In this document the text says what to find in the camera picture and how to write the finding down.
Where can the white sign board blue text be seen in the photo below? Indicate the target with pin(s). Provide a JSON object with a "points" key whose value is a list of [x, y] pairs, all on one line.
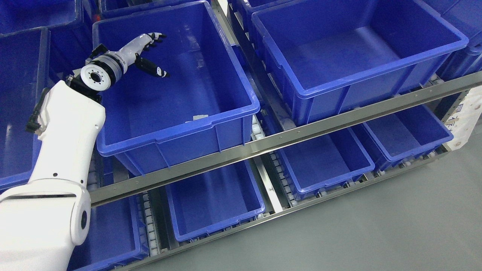
{"points": [[463, 120]]}

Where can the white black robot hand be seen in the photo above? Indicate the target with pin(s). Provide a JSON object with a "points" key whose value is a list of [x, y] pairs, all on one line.
{"points": [[131, 54]]}

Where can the large blue bin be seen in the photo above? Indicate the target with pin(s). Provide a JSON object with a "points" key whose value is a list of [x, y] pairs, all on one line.
{"points": [[328, 57], [205, 105]]}

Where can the blue bin far left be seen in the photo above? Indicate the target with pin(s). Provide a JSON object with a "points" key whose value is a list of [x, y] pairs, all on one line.
{"points": [[23, 76]]}

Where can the lower blue bin left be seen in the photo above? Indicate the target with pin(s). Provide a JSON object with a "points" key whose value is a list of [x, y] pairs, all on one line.
{"points": [[117, 237]]}

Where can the metal shelf rail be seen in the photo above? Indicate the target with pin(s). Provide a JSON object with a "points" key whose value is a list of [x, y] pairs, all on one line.
{"points": [[136, 185]]}

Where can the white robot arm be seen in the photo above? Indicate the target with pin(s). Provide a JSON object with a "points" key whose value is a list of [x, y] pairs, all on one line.
{"points": [[45, 219]]}

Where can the lower blue bin centre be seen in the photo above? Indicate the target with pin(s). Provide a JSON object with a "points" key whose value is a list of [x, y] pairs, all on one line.
{"points": [[213, 201]]}

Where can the large blue bin centre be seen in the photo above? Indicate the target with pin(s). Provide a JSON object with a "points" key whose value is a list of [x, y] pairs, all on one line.
{"points": [[205, 105]]}

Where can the large blue bin right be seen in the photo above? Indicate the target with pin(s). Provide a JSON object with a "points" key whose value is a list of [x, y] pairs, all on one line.
{"points": [[328, 57]]}

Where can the lower blue bin far right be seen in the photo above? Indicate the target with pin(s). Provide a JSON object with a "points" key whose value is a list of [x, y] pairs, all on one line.
{"points": [[402, 136]]}

